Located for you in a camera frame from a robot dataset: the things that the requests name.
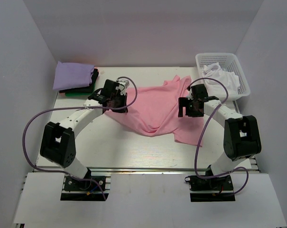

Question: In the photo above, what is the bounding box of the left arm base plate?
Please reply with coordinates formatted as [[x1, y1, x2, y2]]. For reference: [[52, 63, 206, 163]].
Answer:
[[60, 175, 111, 201]]

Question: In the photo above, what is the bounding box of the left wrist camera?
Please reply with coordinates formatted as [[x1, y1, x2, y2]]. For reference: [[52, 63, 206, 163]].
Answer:
[[116, 79, 130, 95]]

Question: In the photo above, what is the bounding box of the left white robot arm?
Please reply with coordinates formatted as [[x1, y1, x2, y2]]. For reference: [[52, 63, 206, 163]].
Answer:
[[40, 78, 130, 190]]

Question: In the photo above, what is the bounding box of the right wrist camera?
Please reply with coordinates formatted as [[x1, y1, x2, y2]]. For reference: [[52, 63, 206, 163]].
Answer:
[[186, 86, 194, 100]]

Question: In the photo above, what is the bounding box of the aluminium table edge rail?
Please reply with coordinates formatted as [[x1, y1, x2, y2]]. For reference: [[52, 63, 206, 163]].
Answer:
[[41, 164, 260, 174]]

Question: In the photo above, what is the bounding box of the folded lilac t-shirt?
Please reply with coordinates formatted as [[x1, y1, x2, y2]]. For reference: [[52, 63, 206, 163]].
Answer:
[[53, 61, 94, 91]]

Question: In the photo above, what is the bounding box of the folded black t-shirt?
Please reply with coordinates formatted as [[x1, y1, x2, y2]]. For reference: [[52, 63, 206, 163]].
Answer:
[[59, 68, 99, 94]]

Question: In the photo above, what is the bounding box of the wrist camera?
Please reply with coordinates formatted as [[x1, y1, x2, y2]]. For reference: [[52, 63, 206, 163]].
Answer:
[[116, 79, 130, 95], [186, 86, 194, 100]]

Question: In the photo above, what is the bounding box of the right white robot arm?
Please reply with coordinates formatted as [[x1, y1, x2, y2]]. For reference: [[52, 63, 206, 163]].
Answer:
[[178, 84, 261, 190]]

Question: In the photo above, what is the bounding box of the pink t-shirt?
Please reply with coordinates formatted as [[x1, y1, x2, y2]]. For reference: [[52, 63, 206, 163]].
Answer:
[[105, 76, 204, 145]]

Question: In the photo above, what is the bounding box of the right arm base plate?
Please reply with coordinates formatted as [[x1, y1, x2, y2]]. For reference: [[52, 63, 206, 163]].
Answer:
[[185, 175, 235, 202]]

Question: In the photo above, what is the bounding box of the white plastic basket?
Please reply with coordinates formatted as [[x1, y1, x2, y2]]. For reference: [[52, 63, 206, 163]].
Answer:
[[195, 53, 250, 101]]

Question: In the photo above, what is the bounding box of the folded green t-shirt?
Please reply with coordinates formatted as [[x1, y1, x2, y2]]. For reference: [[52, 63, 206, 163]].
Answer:
[[61, 84, 95, 97]]

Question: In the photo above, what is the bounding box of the crumpled white t-shirt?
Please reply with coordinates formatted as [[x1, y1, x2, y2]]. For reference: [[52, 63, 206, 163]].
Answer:
[[201, 63, 240, 98]]

